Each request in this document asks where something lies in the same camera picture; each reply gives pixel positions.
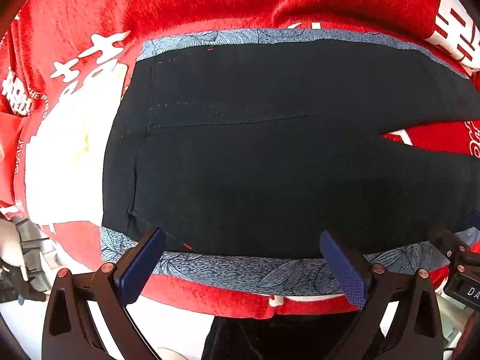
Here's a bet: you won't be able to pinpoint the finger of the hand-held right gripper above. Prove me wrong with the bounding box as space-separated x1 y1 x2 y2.
427 225 474 268

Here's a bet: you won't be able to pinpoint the dark navy pants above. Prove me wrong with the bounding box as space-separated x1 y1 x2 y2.
99 28 480 298

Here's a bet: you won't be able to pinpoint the person's dark clothing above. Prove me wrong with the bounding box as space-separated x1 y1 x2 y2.
202 309 387 360

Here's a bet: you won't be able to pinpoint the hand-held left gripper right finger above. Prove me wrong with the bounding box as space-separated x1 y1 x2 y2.
319 230 445 360

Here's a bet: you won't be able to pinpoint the red printed blanket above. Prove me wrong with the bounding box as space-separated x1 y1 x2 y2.
0 0 480 320

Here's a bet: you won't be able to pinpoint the white and grey equipment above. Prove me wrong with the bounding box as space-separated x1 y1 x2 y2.
0 212 51 306

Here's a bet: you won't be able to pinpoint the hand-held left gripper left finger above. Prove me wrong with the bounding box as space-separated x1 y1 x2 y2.
41 226 167 360

